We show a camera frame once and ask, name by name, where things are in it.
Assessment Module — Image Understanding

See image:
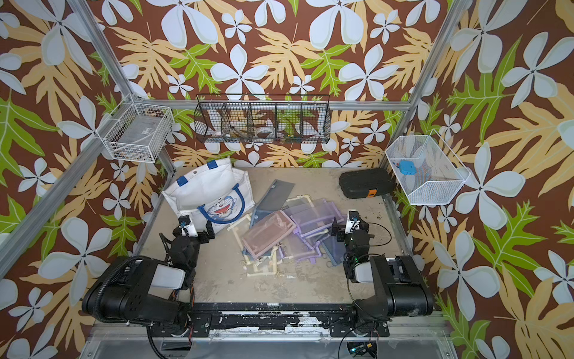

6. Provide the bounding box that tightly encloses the black zippered case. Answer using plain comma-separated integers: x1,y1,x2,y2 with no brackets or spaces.
339,168,396,199

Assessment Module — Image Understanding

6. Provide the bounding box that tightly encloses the white wire basket left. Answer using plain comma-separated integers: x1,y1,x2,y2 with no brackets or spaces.
98,95,174,163

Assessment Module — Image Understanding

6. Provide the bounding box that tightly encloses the purple mesh pouch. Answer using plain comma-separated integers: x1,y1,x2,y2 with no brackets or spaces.
283,198,345,260

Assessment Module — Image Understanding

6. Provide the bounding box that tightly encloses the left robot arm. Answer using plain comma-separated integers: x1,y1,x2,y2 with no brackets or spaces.
82,221,215,329

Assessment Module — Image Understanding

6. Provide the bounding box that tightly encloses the cream mesh pouch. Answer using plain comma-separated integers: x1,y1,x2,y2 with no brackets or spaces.
227,214,279,277

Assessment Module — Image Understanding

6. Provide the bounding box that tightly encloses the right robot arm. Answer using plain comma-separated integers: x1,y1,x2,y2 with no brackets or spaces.
330,213,433,324

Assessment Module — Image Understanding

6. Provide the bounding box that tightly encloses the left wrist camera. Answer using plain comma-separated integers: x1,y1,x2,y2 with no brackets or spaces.
178,215,197,237

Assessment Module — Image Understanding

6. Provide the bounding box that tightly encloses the white canvas tote bag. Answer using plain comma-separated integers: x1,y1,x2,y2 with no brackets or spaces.
162,158,255,233

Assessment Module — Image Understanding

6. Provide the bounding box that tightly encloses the white mesh basket right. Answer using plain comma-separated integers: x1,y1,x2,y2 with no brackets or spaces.
385,131,471,206

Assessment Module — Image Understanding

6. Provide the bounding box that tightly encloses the blue small object in basket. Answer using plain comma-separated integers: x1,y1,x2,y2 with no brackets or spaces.
399,160,417,176

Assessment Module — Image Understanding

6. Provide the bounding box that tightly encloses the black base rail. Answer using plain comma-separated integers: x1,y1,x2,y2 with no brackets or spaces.
150,302,390,340

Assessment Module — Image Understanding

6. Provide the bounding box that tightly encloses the black wire basket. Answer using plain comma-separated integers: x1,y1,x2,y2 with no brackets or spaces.
193,94,332,144

